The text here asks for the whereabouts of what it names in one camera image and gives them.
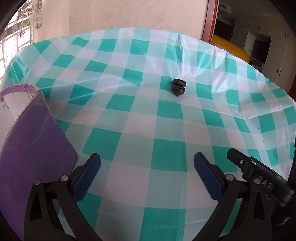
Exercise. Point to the teal white checkered tablecloth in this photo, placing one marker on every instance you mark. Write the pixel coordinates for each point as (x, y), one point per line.
(110, 92)

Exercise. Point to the yellow sofa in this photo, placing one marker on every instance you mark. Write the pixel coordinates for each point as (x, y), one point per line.
(230, 47)

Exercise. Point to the floral lace curtain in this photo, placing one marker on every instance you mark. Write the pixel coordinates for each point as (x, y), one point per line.
(26, 18)

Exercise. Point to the dark wrinkled date fruit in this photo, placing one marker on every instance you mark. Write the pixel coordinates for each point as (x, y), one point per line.
(177, 90)

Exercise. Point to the white wall cabinet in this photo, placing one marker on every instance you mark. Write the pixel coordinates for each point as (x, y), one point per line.
(270, 45)

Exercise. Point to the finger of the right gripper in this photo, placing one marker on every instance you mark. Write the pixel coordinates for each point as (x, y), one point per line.
(242, 161)

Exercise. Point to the red door frame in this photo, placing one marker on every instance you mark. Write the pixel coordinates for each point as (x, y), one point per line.
(210, 20)

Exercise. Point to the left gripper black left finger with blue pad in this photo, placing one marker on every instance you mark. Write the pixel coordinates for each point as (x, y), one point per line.
(41, 218)

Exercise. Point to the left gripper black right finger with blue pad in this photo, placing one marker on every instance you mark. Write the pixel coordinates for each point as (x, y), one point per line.
(252, 222)

